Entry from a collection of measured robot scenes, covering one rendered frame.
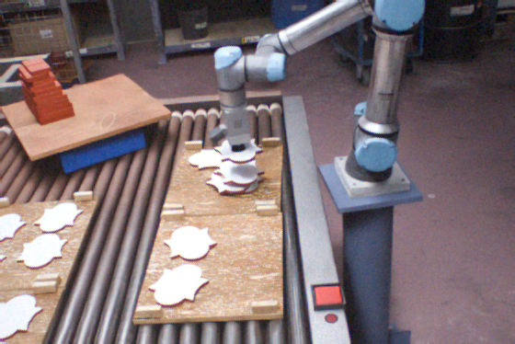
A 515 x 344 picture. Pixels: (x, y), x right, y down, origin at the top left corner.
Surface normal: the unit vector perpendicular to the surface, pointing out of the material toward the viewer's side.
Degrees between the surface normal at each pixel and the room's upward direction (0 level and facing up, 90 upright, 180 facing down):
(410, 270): 0
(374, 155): 98
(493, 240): 0
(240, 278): 0
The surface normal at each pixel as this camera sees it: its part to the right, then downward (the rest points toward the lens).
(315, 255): -0.08, -0.86
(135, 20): 0.15, 0.49
